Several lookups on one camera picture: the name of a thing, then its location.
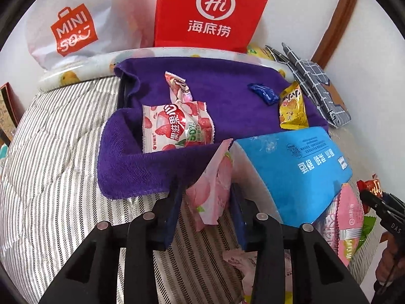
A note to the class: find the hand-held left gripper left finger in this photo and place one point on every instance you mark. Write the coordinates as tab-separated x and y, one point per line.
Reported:
172	215

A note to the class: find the brown wooden door frame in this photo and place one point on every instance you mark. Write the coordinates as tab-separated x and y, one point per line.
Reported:
341	15

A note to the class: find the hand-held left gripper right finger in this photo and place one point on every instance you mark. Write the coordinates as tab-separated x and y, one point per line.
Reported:
238	215

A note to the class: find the pale pink snack packet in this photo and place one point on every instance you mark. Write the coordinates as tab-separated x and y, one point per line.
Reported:
240	261

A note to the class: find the peach print pink packet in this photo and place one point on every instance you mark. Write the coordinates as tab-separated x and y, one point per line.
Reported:
208	190

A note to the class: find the blue tissue pack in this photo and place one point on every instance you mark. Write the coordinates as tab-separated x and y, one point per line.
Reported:
300	171

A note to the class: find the striped quilted cover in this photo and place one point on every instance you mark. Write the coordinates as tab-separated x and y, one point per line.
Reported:
63	164

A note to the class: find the yellow snack packet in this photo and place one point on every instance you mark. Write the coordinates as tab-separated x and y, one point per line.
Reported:
292	107

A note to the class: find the green snack packet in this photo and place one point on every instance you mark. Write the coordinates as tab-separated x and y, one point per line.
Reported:
367	228

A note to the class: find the person's right hand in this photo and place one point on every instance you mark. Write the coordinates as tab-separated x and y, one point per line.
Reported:
387	259

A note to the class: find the small blue snack packet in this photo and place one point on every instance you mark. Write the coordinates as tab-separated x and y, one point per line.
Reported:
262	93

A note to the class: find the large pink cracker bag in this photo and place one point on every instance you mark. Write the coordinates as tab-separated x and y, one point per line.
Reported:
345	215

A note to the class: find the red snack packet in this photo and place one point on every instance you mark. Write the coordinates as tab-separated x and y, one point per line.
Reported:
373	186

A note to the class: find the red paper bag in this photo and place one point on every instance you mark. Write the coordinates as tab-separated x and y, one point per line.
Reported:
246	6

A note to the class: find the grey checked cloth with star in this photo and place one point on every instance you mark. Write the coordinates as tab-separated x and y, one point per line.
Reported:
313	76

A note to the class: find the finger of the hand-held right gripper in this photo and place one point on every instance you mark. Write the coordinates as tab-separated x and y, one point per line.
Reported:
373	204

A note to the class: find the white plastic shopping bag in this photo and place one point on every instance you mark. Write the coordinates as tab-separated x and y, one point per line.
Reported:
104	22

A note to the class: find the yellow chips bag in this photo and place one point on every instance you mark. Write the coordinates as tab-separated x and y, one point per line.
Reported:
258	50

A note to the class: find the purple towel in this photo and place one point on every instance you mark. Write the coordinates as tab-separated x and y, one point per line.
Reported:
221	101

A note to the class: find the small pink white snack packet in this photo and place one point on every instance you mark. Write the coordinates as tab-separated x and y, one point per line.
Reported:
178	88

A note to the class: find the strawberry print snack packet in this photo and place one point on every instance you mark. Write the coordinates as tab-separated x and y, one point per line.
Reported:
164	129

